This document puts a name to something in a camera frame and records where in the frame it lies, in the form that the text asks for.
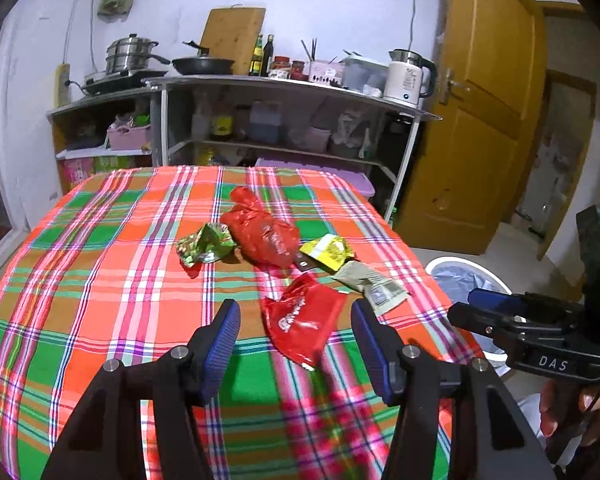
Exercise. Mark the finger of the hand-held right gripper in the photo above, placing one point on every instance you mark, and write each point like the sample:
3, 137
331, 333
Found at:
495, 302
475, 317

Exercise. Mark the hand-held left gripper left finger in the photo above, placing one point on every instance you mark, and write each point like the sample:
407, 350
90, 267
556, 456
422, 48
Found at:
222, 347

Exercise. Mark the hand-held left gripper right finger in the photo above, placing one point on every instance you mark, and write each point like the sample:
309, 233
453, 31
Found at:
375, 355

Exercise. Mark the white trash bin with bag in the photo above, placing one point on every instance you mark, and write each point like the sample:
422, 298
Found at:
452, 280

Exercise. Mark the white round trash bin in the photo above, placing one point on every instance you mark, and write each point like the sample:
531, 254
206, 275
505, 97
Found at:
450, 261

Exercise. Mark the grey green snack wrapper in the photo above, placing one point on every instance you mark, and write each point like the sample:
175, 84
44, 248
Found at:
370, 285

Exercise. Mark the red snack wrapper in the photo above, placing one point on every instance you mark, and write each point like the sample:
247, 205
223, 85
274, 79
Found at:
300, 320

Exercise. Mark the yellow green snack wrapper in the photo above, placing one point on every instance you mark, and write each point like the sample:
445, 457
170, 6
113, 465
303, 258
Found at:
330, 252

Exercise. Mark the red plastic bag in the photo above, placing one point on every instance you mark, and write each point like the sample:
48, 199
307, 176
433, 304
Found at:
260, 240

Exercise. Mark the person's right hand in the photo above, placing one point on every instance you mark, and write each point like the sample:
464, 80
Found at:
549, 410

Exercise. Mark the plaid tablecloth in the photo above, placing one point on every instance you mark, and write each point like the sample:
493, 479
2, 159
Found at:
105, 285

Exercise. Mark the yellow wooden door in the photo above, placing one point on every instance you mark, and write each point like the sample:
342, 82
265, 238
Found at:
480, 135

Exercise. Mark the purple lidded storage box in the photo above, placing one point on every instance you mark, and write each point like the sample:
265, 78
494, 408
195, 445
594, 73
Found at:
330, 172

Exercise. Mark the pink plastic bucket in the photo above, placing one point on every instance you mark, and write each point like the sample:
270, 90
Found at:
320, 139

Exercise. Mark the crumpled plastic bags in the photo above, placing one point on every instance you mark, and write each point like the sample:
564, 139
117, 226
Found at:
350, 132

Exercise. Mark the yellow label bottle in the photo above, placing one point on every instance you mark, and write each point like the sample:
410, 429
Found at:
221, 122

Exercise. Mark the brown liquid jug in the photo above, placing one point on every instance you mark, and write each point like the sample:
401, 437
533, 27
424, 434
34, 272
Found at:
266, 122

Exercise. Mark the pink plastic basket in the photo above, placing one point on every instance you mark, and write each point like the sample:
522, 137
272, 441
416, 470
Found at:
127, 137

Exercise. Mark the white plastic bottle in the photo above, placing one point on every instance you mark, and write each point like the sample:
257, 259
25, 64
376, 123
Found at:
201, 117

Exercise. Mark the white electric kettle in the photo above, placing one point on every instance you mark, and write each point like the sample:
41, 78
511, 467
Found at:
402, 82

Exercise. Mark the white tissue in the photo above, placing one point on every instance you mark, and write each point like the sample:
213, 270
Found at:
372, 90

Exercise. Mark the clear plastic container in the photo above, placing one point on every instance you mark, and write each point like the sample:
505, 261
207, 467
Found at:
365, 72

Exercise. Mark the metal kitchen shelf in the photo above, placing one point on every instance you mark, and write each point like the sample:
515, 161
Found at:
280, 84

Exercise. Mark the wooden side shelf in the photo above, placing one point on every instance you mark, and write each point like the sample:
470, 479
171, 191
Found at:
80, 105

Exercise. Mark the black frying pan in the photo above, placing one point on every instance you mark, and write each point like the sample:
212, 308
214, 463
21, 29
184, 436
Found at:
202, 65

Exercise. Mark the pink utensil holder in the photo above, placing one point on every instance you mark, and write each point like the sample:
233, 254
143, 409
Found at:
325, 74

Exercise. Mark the red sauce jar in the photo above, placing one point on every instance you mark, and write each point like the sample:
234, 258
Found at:
281, 64
298, 70

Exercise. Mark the black induction cooker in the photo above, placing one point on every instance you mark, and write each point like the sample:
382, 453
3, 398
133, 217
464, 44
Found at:
110, 82

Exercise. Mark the green oil bottle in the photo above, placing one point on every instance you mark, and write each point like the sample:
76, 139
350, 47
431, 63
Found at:
256, 60

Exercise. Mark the dark sauce bottle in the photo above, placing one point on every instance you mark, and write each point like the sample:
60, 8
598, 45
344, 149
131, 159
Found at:
268, 57

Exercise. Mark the steel steamer pot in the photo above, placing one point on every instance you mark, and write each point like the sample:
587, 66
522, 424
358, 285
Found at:
127, 57

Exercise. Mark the yellowed power strip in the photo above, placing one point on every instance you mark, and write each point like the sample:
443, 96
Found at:
62, 85

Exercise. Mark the dark chopsticks bundle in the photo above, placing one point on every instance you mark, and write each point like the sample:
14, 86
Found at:
310, 50

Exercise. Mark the wooden cutting board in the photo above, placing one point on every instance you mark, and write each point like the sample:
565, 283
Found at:
230, 35

